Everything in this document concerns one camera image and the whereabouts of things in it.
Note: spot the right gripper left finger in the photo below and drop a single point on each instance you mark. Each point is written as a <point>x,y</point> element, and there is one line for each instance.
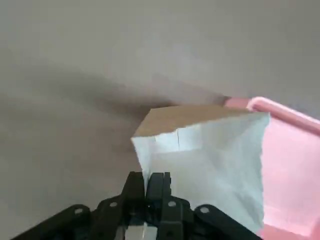
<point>110,215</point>

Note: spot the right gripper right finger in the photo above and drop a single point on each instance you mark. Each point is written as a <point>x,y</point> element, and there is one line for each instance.
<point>175,217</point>

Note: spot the kraft paper carton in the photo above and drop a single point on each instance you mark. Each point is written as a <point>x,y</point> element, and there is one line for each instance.
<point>212,162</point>

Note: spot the pink plastic tray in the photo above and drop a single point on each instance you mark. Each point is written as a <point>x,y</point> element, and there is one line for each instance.
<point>290,175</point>

